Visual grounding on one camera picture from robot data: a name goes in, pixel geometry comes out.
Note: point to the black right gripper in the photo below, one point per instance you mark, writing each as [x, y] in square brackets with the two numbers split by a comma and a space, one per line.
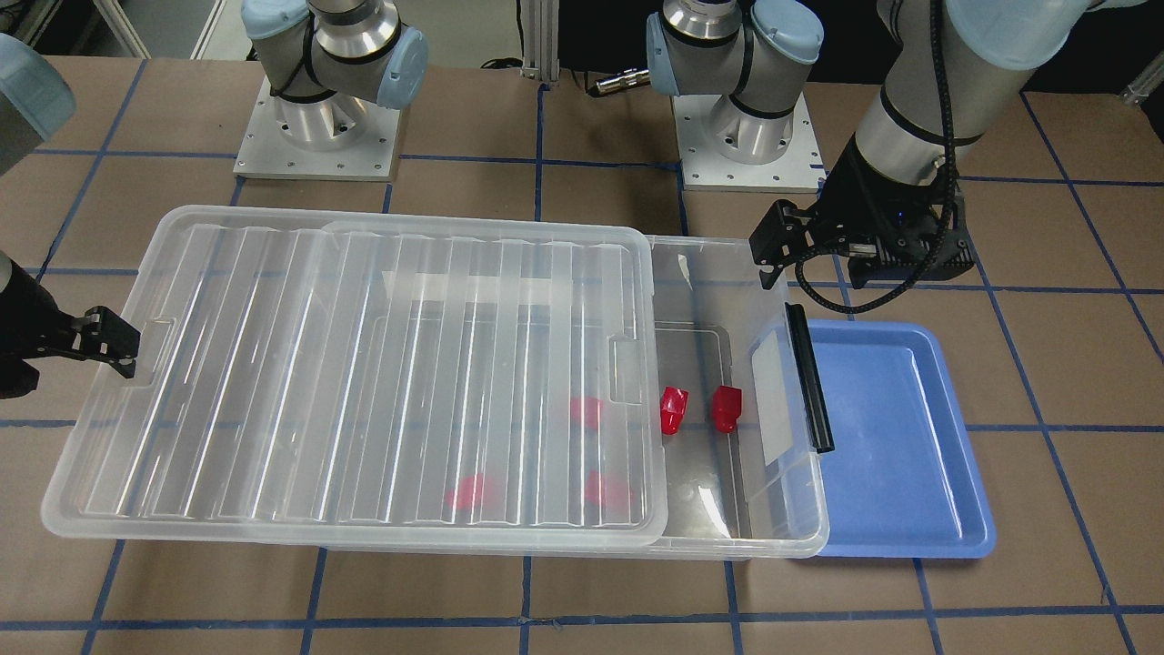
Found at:
[25, 325]

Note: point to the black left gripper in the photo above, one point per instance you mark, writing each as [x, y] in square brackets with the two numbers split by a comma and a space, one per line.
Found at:
[862, 198]

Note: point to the clear plastic box lid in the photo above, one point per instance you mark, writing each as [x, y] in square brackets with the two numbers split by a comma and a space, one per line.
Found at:
[323, 378]

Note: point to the red block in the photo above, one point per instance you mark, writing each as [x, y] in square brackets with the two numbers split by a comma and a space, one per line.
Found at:
[475, 492]
[586, 412]
[726, 408]
[672, 410]
[608, 494]

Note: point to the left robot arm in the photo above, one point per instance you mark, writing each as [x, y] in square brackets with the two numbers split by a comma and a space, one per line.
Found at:
[959, 63]

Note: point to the clear plastic storage box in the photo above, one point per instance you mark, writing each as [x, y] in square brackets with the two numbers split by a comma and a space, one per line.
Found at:
[738, 369]

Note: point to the blue plastic tray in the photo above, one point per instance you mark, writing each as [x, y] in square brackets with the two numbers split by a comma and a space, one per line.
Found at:
[902, 481]

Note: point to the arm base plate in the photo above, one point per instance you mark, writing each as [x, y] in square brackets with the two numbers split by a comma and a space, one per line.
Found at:
[336, 139]
[723, 149]

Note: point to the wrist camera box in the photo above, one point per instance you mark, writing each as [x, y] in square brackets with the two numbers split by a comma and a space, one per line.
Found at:
[894, 260]

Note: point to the black box handle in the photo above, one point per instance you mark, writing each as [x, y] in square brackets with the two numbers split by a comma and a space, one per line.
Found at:
[815, 405]

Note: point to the aluminium frame post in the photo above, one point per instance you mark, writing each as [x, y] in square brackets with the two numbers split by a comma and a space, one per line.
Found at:
[538, 35]

